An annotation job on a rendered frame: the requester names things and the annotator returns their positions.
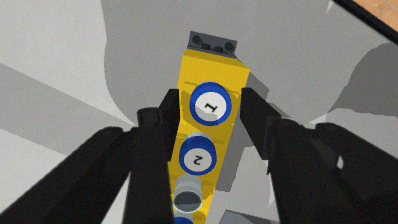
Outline grey key housing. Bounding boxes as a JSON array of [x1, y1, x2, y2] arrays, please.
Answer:
[[219, 210, 271, 224]]

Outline black table edge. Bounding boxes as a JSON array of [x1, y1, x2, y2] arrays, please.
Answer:
[[333, 0, 398, 45]]

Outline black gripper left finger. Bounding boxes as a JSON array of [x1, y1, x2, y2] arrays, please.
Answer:
[[0, 89, 180, 224]]

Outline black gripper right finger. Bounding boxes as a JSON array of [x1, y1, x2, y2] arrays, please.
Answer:
[[240, 87, 398, 224]]

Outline yellow rack with four tubes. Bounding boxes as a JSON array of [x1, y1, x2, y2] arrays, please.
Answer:
[[168, 49, 250, 224]]

